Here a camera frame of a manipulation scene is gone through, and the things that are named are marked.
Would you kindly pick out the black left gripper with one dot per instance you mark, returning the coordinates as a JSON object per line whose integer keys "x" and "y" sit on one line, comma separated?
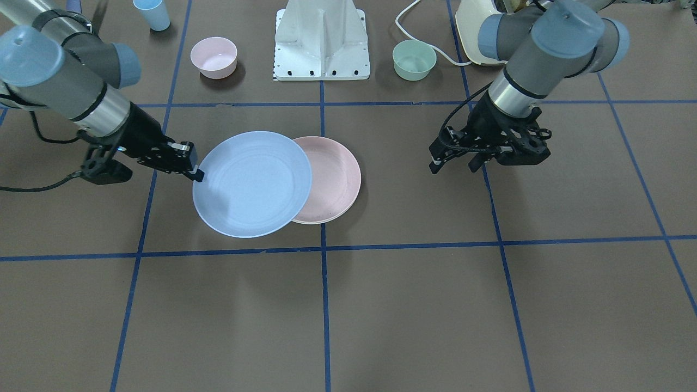
{"x": 486, "y": 124}

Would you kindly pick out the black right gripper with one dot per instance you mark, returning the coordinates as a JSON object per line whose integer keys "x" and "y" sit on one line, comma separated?
{"x": 140, "y": 134}

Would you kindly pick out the blue plate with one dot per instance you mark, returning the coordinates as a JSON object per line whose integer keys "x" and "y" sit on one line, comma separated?
{"x": 254, "y": 184}

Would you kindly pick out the pink plate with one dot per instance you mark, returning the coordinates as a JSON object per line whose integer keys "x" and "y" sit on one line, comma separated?
{"x": 336, "y": 180}

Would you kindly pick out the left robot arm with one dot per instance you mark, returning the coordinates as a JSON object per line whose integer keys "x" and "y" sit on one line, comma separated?
{"x": 538, "y": 47}

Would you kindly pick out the green bowl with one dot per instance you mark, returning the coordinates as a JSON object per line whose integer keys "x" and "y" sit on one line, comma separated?
{"x": 413, "y": 59}

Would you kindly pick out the pink bowl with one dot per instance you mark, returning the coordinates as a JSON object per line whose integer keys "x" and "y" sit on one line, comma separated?
{"x": 215, "y": 57}

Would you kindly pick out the cream toaster with bread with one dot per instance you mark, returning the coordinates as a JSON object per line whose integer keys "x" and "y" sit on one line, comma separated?
{"x": 491, "y": 31}

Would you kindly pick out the light blue cup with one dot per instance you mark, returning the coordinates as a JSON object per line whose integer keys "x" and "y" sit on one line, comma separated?
{"x": 155, "y": 13}

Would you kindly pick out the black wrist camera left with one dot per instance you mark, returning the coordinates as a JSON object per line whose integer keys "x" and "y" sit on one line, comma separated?
{"x": 524, "y": 143}

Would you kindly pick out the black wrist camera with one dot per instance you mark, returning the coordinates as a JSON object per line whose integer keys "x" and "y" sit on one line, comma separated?
{"x": 100, "y": 168}
{"x": 524, "y": 143}

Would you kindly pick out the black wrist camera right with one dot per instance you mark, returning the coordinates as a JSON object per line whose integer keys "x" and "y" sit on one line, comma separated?
{"x": 100, "y": 168}

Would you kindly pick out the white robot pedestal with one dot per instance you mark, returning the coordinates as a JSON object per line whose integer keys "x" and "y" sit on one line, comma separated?
{"x": 321, "y": 41}

